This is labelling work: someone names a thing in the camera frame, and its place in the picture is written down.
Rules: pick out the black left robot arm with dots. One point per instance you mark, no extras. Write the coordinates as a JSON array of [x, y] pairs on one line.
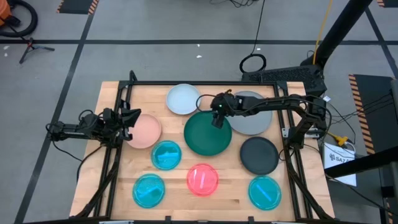
[[71, 130]]

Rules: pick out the red transparent plastic plate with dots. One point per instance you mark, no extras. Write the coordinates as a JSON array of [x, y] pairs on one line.
[[202, 180]]

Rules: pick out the light blue plastic plate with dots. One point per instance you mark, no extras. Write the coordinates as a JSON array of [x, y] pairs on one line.
[[183, 99]]

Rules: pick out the yellow plug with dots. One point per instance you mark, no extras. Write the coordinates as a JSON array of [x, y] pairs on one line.
[[342, 140]]

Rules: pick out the black hazard-striped floor mat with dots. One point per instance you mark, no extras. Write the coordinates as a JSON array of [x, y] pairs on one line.
[[388, 2], [74, 6], [376, 109]]

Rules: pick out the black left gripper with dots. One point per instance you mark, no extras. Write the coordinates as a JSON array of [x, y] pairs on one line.
[[112, 127]]

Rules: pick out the black metal beam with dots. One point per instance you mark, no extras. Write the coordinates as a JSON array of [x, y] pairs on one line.
[[367, 161]]

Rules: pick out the black tripod stand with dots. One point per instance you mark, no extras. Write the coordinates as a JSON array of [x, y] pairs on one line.
[[31, 48]]

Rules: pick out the white tag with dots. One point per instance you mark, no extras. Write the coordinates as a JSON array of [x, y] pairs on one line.
[[326, 99]]

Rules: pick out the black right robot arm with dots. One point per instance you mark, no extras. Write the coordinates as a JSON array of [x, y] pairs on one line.
[[280, 102]]

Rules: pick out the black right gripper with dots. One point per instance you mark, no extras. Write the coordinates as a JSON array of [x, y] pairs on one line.
[[230, 104]]

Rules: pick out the large green plastic plate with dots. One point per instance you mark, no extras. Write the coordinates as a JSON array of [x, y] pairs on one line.
[[205, 138]]

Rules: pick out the thick black pole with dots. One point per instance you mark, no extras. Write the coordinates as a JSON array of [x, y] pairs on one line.
[[339, 31]]

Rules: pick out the white printed box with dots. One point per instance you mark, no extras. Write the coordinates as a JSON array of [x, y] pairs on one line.
[[339, 158]]

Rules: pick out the pink plastic plate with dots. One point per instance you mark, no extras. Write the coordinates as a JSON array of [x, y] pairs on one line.
[[146, 132]]

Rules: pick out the black aluminium table frame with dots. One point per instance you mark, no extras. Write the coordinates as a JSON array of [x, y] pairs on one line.
[[202, 83]]

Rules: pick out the teal transparent plastic plate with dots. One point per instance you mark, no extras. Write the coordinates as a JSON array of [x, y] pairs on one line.
[[264, 193], [148, 190], [166, 155]]

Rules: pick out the pale pink plate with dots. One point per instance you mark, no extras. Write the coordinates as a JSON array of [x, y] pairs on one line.
[[259, 155]]

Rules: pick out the orange vacuum cleaner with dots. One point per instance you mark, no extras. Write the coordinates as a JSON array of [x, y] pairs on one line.
[[4, 11]]

